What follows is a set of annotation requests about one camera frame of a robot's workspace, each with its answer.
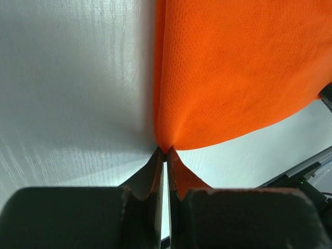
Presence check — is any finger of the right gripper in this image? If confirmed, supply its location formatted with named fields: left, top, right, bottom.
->
left=319, top=83, right=332, bottom=112

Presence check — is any orange t-shirt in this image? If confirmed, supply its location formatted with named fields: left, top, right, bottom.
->
left=153, top=0, right=332, bottom=153

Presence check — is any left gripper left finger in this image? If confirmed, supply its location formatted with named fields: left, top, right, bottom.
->
left=1, top=149, right=163, bottom=248

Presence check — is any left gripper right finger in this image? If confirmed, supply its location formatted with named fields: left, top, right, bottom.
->
left=167, top=149, right=331, bottom=248

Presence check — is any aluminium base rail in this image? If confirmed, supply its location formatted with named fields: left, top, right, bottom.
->
left=259, top=146, right=331, bottom=187

